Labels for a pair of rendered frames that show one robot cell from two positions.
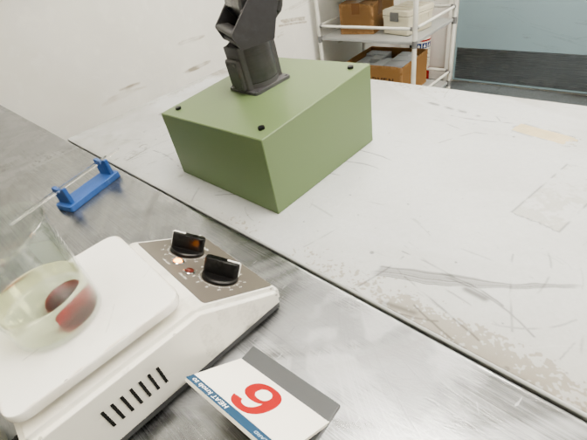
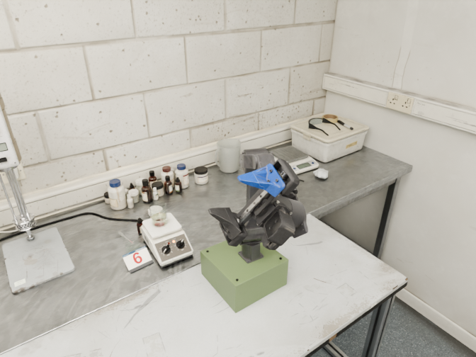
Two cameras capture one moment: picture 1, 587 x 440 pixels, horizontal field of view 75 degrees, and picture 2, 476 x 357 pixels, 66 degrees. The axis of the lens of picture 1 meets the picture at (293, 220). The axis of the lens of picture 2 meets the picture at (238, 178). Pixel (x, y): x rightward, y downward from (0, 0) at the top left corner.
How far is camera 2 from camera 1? 1.26 m
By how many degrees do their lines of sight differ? 76
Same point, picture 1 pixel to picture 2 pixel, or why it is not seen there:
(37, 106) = (432, 193)
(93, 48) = not seen: outside the picture
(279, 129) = (204, 256)
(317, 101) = (214, 266)
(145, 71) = not seen: outside the picture
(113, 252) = (174, 227)
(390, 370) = (132, 282)
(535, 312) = (125, 314)
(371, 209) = (187, 297)
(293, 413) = (132, 263)
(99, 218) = not seen: hidden behind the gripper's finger
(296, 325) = (154, 270)
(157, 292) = (155, 234)
